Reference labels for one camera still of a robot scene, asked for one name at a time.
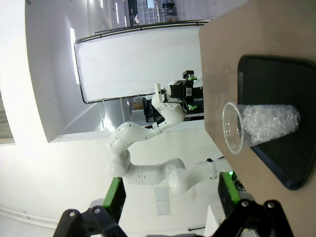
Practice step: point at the tall clear plastic cup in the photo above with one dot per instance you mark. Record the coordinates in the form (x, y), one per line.
(271, 121)

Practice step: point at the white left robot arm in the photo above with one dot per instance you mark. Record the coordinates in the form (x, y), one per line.
(138, 170)

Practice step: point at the white backdrop screen black frame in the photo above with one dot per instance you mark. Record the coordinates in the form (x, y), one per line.
(135, 61)

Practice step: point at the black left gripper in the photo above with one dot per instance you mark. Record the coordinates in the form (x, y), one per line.
(177, 90)

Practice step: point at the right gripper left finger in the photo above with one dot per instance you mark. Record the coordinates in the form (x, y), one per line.
(114, 197)

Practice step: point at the black plastic serving tray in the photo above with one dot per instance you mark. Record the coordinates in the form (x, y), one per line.
(276, 81)

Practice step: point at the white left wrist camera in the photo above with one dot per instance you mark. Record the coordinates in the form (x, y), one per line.
(158, 93)

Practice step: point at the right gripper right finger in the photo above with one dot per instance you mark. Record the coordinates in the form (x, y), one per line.
(229, 192)

